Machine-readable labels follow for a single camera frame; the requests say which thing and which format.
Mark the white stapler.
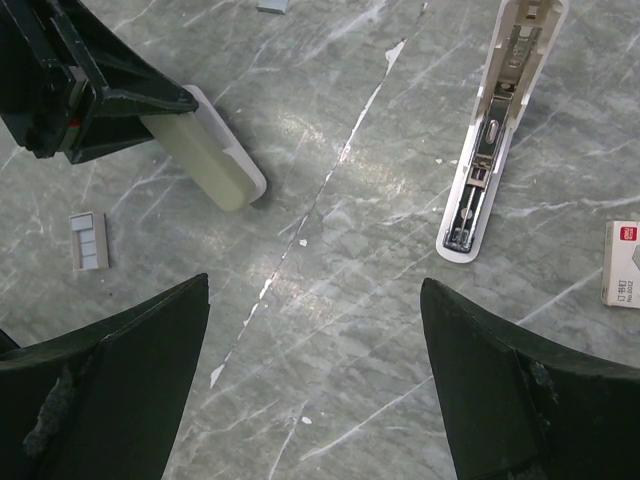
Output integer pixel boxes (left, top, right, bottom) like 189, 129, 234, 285
141, 1, 569, 264

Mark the grey staple strips pile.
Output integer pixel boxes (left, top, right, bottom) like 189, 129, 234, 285
69, 212, 110, 271

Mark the small staple strip grey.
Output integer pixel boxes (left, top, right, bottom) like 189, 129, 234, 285
256, 0, 290, 15

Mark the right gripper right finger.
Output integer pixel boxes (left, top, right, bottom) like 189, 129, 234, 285
420, 278, 639, 479

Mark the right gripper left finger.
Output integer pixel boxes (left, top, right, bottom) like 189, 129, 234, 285
1, 273, 209, 479

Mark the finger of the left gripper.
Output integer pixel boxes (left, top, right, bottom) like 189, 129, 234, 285
50, 1, 198, 164

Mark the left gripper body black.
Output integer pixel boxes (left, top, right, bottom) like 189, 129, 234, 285
1, 1, 95, 160

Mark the staple box cardboard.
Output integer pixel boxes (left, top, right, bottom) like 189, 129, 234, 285
601, 220, 639, 309

